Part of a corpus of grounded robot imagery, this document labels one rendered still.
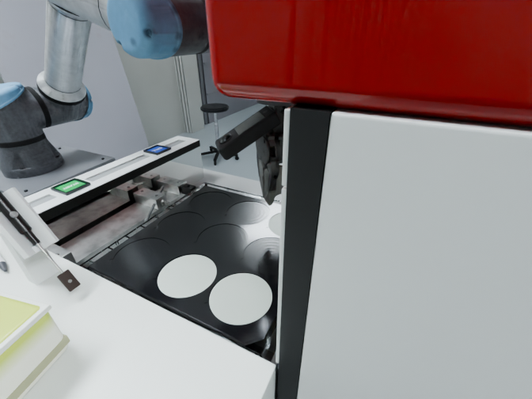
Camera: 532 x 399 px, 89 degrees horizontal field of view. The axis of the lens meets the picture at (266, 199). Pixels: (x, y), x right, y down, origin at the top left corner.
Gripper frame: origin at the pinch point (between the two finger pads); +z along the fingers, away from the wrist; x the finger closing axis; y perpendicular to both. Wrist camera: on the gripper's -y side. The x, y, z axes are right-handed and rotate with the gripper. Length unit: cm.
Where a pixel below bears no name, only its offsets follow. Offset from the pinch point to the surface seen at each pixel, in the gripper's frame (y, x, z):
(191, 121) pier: 6, 379, 80
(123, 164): -30.1, 32.4, 1.7
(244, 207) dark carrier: -2.3, 10.0, 7.4
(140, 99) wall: -54, 336, 37
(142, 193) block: -25.8, 22.9, 6.5
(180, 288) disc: -18.3, -11.0, 7.3
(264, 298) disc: -5.8, -17.0, 7.3
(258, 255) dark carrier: -3.9, -7.3, 7.4
